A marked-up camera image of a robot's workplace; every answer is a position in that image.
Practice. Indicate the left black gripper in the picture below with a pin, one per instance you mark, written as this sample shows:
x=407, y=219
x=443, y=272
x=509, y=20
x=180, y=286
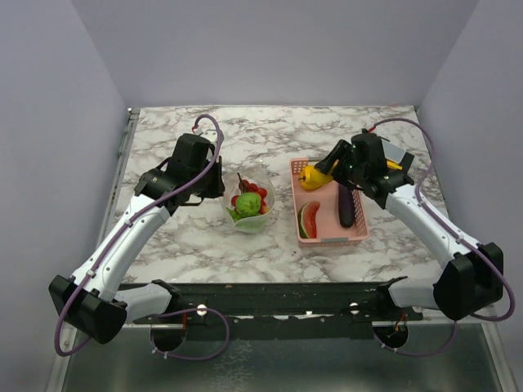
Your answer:
x=217, y=189

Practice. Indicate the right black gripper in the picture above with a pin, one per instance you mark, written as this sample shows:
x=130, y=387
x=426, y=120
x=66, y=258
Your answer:
x=343, y=151

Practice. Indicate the yellow bell pepper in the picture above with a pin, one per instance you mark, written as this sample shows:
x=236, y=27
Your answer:
x=312, y=179

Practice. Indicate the purple eggplant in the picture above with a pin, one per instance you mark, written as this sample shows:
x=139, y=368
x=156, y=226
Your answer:
x=346, y=207

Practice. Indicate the red cherry bunch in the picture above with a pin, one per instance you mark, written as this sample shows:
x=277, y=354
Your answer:
x=245, y=186

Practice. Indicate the watermelon slice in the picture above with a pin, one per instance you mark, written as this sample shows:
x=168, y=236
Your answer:
x=306, y=219

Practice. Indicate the clear zip top bag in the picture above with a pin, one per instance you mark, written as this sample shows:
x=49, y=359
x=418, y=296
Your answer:
x=253, y=172

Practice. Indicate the green round fruit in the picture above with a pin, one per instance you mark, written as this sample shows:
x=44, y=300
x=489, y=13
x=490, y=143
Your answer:
x=248, y=204

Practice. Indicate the green grape bunch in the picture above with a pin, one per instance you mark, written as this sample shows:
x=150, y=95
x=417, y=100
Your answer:
x=241, y=223

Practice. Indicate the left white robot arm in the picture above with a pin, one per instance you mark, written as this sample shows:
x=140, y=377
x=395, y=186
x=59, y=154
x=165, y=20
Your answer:
x=90, y=298

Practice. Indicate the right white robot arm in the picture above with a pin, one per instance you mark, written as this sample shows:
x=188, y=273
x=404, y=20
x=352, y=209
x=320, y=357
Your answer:
x=471, y=272

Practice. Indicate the grey rectangular box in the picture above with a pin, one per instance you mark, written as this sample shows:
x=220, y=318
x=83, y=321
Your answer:
x=392, y=152

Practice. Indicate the yellow small tool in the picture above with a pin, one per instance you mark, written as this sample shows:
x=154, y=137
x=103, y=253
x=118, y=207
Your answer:
x=393, y=166

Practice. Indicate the pink plastic basket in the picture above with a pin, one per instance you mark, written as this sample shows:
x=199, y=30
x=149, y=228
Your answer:
x=330, y=232

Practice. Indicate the black scale board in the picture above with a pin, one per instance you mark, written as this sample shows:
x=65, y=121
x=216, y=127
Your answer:
x=407, y=161

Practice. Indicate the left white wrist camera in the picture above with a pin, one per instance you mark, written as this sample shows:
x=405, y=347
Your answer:
x=209, y=134

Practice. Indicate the left aluminium frame rail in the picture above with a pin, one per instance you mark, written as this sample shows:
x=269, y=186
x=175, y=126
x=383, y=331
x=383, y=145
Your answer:
x=123, y=153

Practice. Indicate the black mounting rail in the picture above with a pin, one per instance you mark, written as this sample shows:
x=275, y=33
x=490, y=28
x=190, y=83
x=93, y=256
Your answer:
x=282, y=311

